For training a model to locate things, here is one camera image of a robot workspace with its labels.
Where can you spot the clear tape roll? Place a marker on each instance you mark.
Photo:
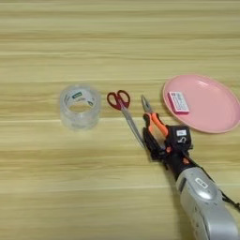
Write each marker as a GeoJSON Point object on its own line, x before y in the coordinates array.
{"type": "Point", "coordinates": [67, 118]}

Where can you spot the pink white eraser box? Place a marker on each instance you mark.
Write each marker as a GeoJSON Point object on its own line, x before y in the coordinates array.
{"type": "Point", "coordinates": [178, 102]}

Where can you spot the orange black pliers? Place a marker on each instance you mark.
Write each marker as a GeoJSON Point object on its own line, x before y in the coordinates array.
{"type": "Point", "coordinates": [156, 120]}

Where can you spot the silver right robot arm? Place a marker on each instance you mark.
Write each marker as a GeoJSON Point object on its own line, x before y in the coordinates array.
{"type": "Point", "coordinates": [203, 203]}

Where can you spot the pink oval plate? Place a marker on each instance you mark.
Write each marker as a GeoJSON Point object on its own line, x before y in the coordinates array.
{"type": "Point", "coordinates": [212, 106]}

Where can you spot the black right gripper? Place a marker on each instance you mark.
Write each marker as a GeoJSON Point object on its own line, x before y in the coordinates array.
{"type": "Point", "coordinates": [176, 161]}

